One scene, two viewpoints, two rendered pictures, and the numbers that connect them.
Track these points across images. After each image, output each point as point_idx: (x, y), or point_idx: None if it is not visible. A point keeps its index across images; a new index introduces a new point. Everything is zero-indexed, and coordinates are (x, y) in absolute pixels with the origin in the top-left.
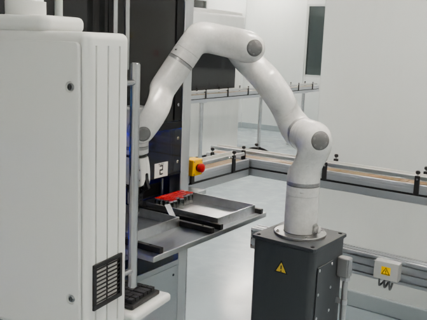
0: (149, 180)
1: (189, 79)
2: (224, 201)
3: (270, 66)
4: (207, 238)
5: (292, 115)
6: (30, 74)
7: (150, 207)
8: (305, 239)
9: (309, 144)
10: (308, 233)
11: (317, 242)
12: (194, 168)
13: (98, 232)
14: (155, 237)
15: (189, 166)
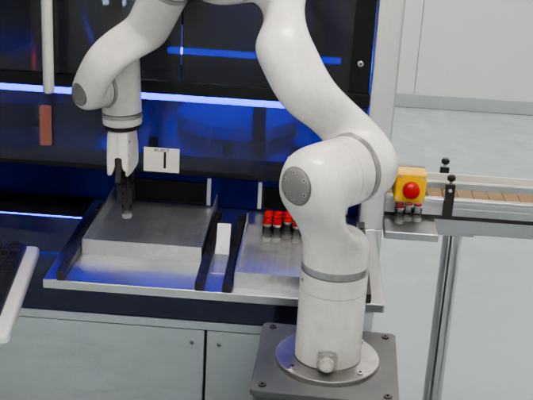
0: (124, 170)
1: (393, 21)
2: None
3: (281, 18)
4: (182, 294)
5: (330, 124)
6: None
7: (241, 223)
8: (286, 368)
9: (280, 186)
10: (308, 362)
11: (298, 384)
12: (397, 187)
13: None
14: (127, 261)
15: (395, 181)
